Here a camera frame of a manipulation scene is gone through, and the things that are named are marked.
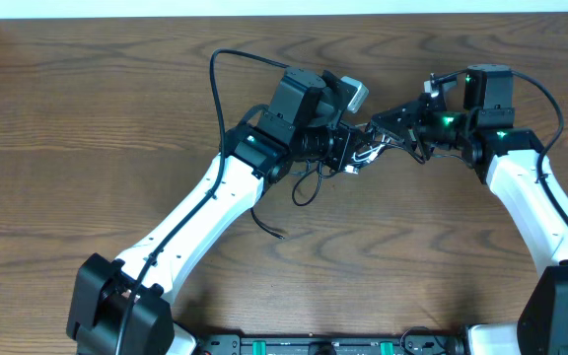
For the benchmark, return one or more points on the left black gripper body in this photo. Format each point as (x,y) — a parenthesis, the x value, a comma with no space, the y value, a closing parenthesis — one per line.
(334,145)

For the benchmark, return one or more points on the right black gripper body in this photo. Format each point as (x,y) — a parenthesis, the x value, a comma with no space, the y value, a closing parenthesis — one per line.
(450,127)

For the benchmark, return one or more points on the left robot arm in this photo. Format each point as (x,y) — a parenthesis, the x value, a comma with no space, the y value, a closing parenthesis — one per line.
(124,306)

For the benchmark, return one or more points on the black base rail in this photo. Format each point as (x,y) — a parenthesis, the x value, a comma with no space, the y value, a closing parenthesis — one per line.
(417,341)

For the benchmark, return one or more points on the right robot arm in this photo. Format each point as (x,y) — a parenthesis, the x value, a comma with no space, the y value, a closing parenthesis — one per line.
(513,163)

